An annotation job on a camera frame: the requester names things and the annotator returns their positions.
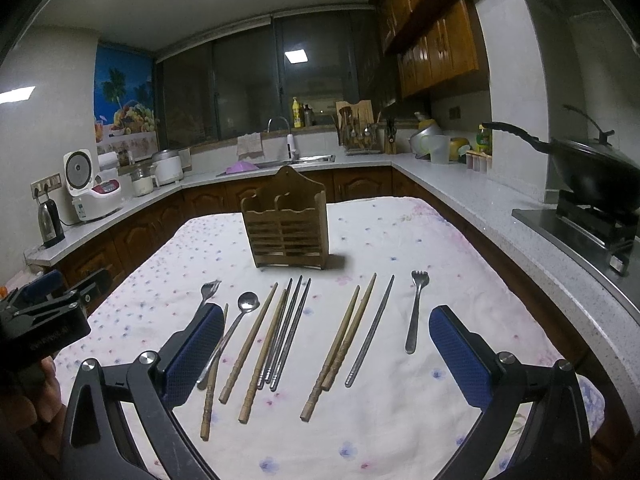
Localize tropical fruit wall poster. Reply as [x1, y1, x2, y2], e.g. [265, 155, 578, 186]
[94, 44, 157, 153]

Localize knife block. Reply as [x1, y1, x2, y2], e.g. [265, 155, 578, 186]
[382, 119, 399, 156]

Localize wooden utensil holder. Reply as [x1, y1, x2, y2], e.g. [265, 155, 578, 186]
[241, 165, 332, 269]

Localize person's left hand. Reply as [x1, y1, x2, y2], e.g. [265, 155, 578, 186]
[27, 357, 66, 456]

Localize white paper roll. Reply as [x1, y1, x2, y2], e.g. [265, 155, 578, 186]
[97, 152, 119, 181]

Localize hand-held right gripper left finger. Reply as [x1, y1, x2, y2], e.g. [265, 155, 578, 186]
[59, 303, 226, 480]

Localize white rice cooker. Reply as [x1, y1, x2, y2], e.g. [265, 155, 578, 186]
[63, 149, 123, 223]

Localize wooden upper cabinets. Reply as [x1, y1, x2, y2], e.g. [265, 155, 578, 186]
[372, 0, 488, 101]

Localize wall socket strip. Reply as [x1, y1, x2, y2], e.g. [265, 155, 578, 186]
[31, 172, 62, 198]

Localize beige dish towel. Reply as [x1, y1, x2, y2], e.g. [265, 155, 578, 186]
[236, 132, 265, 160]

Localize metal spoon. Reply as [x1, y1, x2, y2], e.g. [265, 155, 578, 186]
[196, 291, 261, 391]

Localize metal fork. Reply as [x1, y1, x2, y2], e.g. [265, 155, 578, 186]
[404, 270, 431, 355]
[192, 280, 222, 313]

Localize metal sink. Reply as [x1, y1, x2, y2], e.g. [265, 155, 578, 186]
[216, 154, 337, 177]

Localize dish rack with utensils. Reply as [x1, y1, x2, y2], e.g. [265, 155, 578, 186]
[341, 122, 383, 155]

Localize gas stove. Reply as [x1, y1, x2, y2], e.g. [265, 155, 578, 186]
[512, 192, 640, 311]

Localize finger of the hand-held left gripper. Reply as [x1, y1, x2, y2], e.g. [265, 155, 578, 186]
[62, 268, 113, 317]
[7, 270, 65, 311]

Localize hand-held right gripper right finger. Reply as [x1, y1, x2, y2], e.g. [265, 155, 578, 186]
[428, 304, 596, 480]

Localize wooden chopstick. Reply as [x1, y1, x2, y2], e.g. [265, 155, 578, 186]
[300, 285, 362, 422]
[321, 273, 378, 392]
[218, 282, 279, 405]
[200, 303, 230, 442]
[237, 289, 289, 423]

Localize metal faucet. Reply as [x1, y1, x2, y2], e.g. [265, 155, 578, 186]
[267, 116, 298, 161]

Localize translucent plastic cup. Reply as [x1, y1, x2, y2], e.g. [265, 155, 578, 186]
[428, 135, 452, 165]

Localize dark kitchen window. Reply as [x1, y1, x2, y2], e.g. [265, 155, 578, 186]
[155, 10, 396, 148]

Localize wooden cutting board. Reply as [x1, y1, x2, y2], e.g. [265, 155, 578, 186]
[335, 100, 374, 131]

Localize metal chopstick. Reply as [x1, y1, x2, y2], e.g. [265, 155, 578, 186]
[344, 274, 396, 389]
[264, 275, 304, 385]
[256, 278, 294, 390]
[270, 278, 312, 392]

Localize white pot with lid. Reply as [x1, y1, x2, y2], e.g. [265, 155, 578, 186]
[150, 149, 185, 186]

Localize metal pot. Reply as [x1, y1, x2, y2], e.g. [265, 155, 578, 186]
[407, 122, 441, 160]

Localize black wok with lid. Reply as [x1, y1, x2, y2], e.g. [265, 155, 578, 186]
[481, 105, 640, 211]

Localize metal electric kettle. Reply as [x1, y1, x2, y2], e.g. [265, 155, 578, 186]
[37, 199, 66, 248]

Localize floral white tablecloth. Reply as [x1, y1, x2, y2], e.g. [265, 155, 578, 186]
[52, 196, 606, 480]

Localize small white cooker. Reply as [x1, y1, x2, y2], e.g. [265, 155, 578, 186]
[130, 165, 160, 197]

